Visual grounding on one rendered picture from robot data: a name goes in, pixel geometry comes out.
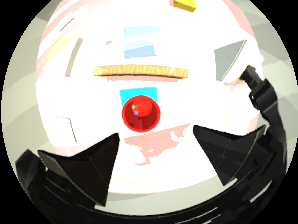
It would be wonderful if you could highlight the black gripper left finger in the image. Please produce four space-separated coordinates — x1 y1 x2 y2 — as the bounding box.
37 132 121 206

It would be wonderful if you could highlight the yellow block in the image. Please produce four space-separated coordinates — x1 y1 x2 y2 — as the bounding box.
173 0 197 14

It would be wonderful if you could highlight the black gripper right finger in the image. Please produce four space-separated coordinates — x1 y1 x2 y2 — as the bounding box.
192 124 266 186

